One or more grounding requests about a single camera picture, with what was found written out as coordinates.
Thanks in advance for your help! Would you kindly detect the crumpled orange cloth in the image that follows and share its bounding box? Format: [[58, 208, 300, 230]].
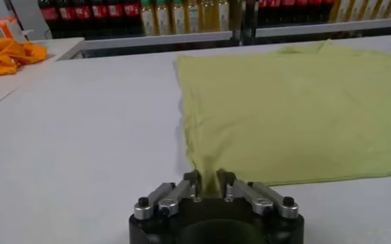
[[0, 32, 48, 76]]

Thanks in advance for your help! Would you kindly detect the white side table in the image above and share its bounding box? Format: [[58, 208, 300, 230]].
[[0, 36, 85, 113]]

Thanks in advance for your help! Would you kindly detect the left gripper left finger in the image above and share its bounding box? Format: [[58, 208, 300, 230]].
[[133, 169, 203, 221]]

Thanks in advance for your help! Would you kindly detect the drinks shelf unit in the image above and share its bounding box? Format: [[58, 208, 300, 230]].
[[244, 0, 391, 46], [37, 0, 246, 60]]

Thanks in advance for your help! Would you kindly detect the yellow-green T-shirt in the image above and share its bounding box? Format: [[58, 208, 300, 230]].
[[174, 38, 391, 197]]

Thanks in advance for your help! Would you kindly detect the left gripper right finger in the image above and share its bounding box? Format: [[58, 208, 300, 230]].
[[216, 168, 300, 220]]

